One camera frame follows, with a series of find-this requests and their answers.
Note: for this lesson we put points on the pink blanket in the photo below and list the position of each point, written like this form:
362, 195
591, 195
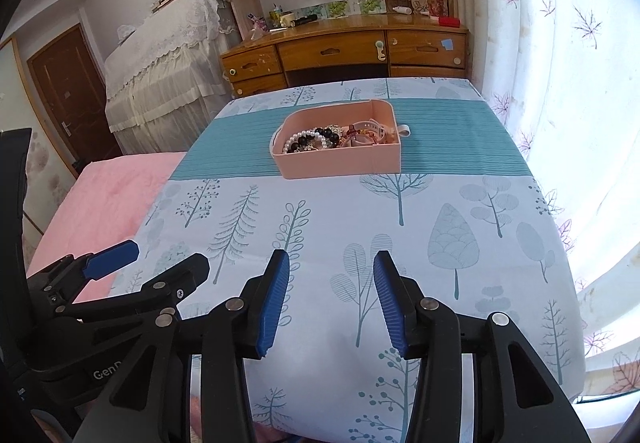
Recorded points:
106, 205

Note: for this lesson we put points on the white lace covered furniture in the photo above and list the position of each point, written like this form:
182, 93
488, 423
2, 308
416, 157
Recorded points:
164, 83

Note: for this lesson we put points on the wooden desk with drawers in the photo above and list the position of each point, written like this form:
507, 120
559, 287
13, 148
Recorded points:
346, 49

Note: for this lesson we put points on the tree patterned bed sheet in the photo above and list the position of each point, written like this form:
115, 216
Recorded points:
464, 218

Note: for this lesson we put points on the white floral curtain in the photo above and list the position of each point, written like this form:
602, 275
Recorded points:
563, 77

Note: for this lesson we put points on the pink jewelry box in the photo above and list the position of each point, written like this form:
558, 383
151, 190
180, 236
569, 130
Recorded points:
322, 141

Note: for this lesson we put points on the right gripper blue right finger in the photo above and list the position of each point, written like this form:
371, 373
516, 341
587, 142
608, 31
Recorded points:
399, 297

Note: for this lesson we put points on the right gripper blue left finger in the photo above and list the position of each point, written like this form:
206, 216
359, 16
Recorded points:
264, 296

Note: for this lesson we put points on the brown wooden door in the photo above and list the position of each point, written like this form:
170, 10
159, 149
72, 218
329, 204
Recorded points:
73, 93

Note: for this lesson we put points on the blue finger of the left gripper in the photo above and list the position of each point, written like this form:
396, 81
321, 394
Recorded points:
110, 260
165, 290

